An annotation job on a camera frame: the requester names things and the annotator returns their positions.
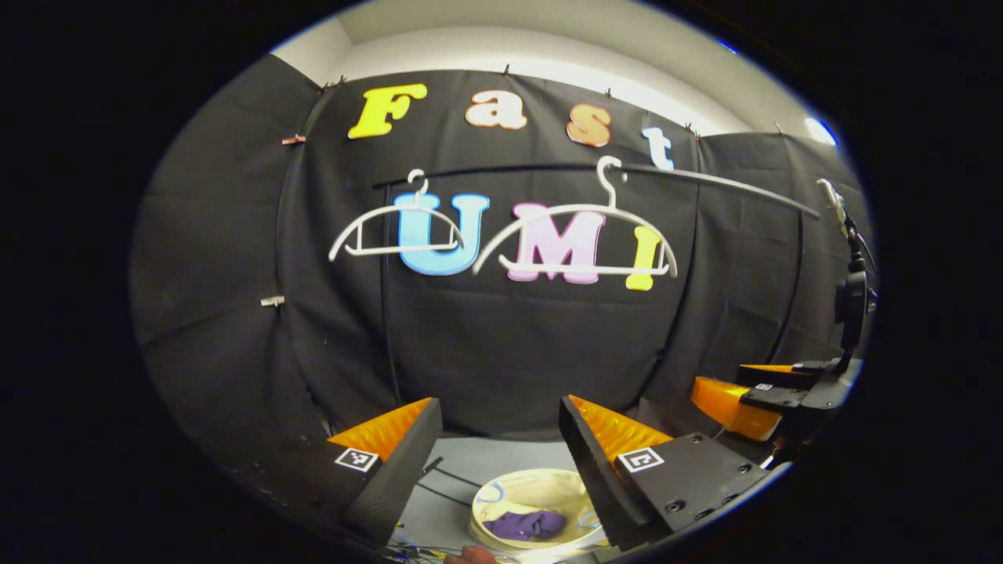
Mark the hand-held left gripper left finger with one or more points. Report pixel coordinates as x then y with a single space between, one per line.
400 478

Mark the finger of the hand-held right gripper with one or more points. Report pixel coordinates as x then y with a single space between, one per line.
729 403
776 376

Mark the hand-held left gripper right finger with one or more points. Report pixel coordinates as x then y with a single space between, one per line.
595 478

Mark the cream laundry hamper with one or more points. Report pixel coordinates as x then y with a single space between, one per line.
533 489

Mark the purple ribbed shirt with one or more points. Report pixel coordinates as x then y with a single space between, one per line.
521 525

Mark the large white clothes hanger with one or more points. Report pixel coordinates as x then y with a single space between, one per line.
588 270

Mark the black clothes rack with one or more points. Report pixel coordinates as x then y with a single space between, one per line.
729 189

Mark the small white clothes hanger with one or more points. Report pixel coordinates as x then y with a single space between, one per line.
400 207

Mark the black backdrop cloth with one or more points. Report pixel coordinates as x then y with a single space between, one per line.
509 352

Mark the short ceiling light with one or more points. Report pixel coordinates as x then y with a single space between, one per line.
820 131

